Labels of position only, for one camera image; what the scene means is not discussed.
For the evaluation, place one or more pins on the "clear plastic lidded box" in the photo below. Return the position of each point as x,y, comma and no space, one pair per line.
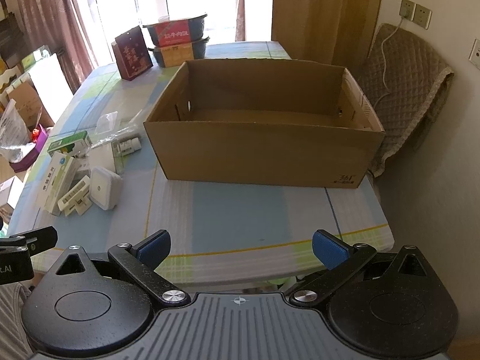
107,123

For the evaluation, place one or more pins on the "purple box on floor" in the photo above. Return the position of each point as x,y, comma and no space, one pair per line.
40,138

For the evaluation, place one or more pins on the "pink brown curtain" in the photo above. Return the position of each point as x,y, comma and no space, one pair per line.
61,26

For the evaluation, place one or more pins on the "white wall outlet plate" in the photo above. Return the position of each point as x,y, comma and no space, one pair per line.
474,56

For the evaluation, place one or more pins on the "double wall socket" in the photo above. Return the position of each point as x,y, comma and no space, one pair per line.
416,13

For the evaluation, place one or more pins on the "dark red gift box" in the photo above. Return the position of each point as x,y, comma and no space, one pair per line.
131,54

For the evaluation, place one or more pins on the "checked plastic tablecloth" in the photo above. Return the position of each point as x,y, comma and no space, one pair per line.
222,234

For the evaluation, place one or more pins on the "green white spray box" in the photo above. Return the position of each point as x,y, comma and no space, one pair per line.
74,145

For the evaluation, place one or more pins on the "brown quilted cover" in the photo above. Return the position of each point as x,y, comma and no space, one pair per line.
407,82

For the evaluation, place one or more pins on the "cream plastic hair clip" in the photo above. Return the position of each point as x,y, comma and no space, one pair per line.
77,198

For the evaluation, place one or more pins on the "brown wooden door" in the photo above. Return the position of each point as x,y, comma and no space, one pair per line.
335,32

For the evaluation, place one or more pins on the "red label food bowl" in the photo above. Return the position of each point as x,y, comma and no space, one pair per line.
178,31

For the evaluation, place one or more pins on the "long plastic item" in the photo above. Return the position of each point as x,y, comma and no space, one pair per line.
124,134

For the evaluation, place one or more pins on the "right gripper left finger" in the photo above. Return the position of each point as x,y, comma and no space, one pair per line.
137,264

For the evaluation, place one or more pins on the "white parrot ointment box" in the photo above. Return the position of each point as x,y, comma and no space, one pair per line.
108,156

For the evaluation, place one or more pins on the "cardboard boxes on floor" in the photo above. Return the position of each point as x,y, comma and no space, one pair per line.
28,104

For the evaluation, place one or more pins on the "white mecobalamin medicine box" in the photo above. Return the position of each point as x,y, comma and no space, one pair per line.
56,181

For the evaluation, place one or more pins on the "brown cardboard box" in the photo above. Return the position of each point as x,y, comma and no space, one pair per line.
266,122

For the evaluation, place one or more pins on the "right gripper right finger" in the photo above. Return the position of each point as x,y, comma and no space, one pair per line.
342,264

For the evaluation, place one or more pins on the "orange label food bowl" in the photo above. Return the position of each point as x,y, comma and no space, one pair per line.
172,56

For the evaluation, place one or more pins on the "white square night light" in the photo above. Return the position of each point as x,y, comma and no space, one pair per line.
105,187

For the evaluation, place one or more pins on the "small white pill bottle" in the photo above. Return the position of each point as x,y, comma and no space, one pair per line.
130,146

